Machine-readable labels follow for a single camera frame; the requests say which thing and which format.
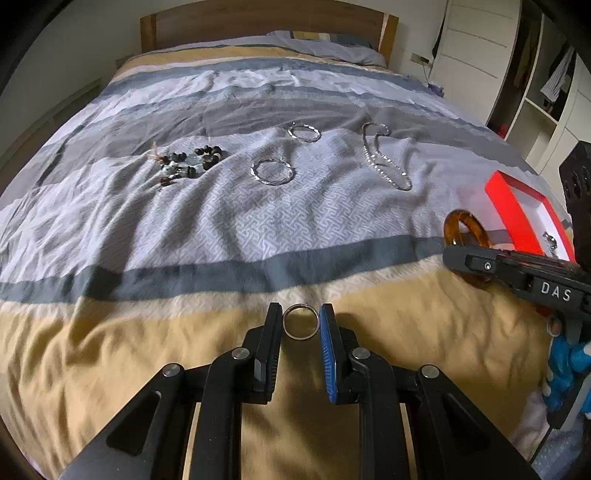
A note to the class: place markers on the striped duvet cover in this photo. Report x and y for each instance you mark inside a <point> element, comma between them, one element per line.
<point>136,236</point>

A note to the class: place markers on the wall socket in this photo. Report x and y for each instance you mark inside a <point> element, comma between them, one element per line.
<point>421,60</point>

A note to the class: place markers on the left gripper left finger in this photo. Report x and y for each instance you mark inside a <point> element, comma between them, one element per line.
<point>187,423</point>

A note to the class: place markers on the amber orange bangle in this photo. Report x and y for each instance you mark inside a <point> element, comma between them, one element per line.
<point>462,228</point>

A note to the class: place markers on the hanging striped shirt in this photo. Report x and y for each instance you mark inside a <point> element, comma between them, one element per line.
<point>551,89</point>

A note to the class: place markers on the right blue white gloved hand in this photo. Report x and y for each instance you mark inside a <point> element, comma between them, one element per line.
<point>564,362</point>

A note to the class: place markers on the wooden headboard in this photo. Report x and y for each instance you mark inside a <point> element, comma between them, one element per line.
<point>205,21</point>

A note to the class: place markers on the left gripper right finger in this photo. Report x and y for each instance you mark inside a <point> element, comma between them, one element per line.
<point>413,423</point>

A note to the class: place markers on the purple tissue box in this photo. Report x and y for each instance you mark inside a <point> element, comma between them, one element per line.
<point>437,89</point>

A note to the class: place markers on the white wardrobe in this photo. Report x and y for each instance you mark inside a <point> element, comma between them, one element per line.
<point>493,59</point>

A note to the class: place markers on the twisted silver hoop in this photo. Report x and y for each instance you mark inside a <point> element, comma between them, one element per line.
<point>304,132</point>
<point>272,171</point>

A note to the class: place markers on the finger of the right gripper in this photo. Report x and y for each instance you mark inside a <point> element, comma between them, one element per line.
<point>479,264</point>

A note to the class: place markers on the green stone pendant charm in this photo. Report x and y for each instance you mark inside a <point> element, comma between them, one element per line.
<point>551,243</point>

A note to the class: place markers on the grey pillow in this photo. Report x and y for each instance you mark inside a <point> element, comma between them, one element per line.
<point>344,47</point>

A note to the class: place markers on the red jewelry box tray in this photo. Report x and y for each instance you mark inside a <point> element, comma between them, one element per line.
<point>526,215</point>

